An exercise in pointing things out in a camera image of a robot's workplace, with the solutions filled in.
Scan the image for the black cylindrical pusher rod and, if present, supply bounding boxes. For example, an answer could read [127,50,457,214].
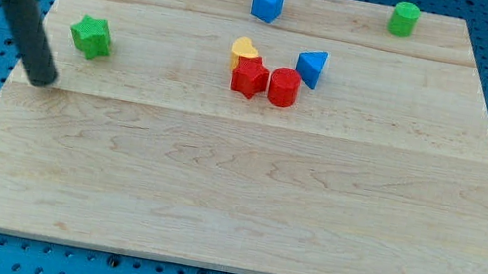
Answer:
[1,0,58,87]

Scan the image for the green star block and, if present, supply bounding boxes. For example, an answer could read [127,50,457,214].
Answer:
[70,15,111,60]

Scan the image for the red star block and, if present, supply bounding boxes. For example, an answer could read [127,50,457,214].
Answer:
[230,56,270,99]

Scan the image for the wooden board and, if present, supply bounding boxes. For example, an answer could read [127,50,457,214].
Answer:
[0,0,488,274]

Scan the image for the yellow heart block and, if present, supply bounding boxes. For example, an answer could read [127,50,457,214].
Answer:
[230,36,259,70]

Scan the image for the blue cube block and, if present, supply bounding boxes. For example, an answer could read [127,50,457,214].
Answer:
[251,0,285,24]

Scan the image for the red cylinder block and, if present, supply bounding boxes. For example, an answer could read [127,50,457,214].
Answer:
[267,68,302,108]

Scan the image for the blue triangle block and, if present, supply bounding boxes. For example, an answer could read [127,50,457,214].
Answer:
[296,51,329,90]

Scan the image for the green cylinder block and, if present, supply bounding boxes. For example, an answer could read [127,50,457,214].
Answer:
[387,1,421,37]

